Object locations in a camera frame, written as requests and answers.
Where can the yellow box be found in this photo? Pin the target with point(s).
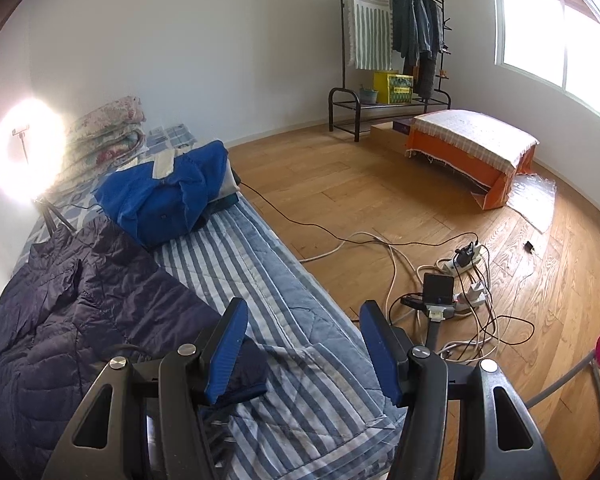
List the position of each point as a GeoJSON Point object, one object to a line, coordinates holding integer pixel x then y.
{"type": "Point", "coordinates": [392, 87]}

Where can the window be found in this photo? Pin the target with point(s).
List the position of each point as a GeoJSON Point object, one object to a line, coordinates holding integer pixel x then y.
{"type": "Point", "coordinates": [530, 25]}

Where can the dark grey hanging sweater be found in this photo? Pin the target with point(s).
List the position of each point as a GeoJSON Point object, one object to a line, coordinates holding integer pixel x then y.
{"type": "Point", "coordinates": [402, 25]}

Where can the blue white striped blanket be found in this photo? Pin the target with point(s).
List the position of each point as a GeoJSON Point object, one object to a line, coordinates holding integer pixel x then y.
{"type": "Point", "coordinates": [260, 270]}

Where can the grey metal tube frame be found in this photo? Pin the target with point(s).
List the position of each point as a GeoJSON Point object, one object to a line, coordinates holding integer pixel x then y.
{"type": "Point", "coordinates": [565, 374]}

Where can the navy puffer jacket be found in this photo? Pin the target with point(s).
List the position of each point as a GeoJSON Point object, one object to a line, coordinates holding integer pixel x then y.
{"type": "Point", "coordinates": [80, 300]}

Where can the blue flat box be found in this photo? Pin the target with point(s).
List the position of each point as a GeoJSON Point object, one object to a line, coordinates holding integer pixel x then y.
{"type": "Point", "coordinates": [402, 127]}

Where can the white grey striped towel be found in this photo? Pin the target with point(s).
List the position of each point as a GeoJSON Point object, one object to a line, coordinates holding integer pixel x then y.
{"type": "Point", "coordinates": [367, 20]}

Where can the black tripod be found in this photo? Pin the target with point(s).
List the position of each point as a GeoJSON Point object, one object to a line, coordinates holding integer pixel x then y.
{"type": "Point", "coordinates": [47, 212]}

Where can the white folded garment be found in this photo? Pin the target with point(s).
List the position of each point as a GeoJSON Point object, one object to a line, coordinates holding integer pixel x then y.
{"type": "Point", "coordinates": [228, 180]}

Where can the white power strip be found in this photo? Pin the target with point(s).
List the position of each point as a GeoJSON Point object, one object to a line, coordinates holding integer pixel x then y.
{"type": "Point", "coordinates": [450, 264]}
{"type": "Point", "coordinates": [472, 296]}

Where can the white checked cloth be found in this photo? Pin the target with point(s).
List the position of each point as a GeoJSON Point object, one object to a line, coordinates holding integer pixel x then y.
{"type": "Point", "coordinates": [475, 130]}

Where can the flat cardboard box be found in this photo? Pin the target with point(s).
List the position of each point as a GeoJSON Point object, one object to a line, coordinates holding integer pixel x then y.
{"type": "Point", "coordinates": [382, 137]}

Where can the small green bucket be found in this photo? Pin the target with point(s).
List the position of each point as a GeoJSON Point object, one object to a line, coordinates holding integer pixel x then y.
{"type": "Point", "coordinates": [368, 95]}

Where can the black box device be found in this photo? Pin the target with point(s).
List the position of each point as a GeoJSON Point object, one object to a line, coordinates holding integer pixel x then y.
{"type": "Point", "coordinates": [437, 287]}

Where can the small black adapter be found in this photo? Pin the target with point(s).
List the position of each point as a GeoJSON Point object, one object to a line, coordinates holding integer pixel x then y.
{"type": "Point", "coordinates": [529, 247]}

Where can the dark hanging trousers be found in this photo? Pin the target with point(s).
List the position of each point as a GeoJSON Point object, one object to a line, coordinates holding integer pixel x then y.
{"type": "Point", "coordinates": [425, 77]}

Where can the orange low table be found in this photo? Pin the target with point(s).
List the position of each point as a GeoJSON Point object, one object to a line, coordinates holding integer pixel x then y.
{"type": "Point", "coordinates": [455, 160]}

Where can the clear plastic sheet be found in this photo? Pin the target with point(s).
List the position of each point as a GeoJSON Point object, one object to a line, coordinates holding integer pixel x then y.
{"type": "Point", "coordinates": [535, 200]}

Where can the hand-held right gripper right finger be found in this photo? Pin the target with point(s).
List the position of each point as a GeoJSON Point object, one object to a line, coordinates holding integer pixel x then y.
{"type": "Point", "coordinates": [380, 355]}

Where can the black clothes rack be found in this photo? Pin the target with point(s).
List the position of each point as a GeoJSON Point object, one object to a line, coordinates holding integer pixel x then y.
{"type": "Point", "coordinates": [350, 105]}

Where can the blue denim hanging jacket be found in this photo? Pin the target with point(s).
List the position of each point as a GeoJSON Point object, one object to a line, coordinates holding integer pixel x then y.
{"type": "Point", "coordinates": [426, 22]}

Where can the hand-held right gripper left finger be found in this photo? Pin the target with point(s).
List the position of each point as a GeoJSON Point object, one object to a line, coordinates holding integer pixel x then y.
{"type": "Point", "coordinates": [225, 355]}

